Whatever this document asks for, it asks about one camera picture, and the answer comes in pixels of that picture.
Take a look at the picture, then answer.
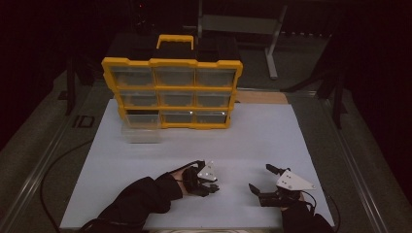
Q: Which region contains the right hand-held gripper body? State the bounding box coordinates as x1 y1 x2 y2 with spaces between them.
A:
258 168 317 209

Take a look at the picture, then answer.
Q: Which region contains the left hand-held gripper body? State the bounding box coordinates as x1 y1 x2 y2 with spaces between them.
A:
181 159 218 198

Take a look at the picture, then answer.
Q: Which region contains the clear plastic drawer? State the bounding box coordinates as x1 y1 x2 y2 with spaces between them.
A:
120 113 162 145

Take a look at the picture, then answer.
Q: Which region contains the yellow black organizer cabinet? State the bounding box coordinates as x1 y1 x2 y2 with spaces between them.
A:
101 33 244 130

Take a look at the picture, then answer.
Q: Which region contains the person's right hand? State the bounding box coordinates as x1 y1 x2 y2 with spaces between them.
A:
280 191 306 214

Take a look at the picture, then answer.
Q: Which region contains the person's left hand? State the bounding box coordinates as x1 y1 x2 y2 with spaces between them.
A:
170 168 187 196

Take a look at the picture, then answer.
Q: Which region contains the wooden board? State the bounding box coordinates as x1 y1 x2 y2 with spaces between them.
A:
235 90 289 105

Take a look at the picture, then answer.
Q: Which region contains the black metal stand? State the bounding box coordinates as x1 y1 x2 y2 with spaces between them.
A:
57 56 78 117
281 32 348 130

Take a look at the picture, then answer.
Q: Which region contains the grid of clear drawers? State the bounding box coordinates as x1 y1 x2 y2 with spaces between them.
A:
110 66 237 124

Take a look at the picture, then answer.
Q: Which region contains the black rectangular floor socket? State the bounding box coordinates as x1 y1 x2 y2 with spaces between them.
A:
72 115 96 128

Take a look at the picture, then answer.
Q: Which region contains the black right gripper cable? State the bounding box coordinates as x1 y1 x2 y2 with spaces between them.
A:
300 189 341 233

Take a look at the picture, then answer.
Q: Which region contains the aluminium rail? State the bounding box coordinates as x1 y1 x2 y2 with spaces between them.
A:
0 82 108 233
319 95 388 233

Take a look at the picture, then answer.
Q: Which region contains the grey metal desk frame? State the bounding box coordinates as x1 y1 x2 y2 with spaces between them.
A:
196 0 289 81

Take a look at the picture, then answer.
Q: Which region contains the black floor cable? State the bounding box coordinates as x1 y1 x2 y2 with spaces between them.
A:
39 139 94 227

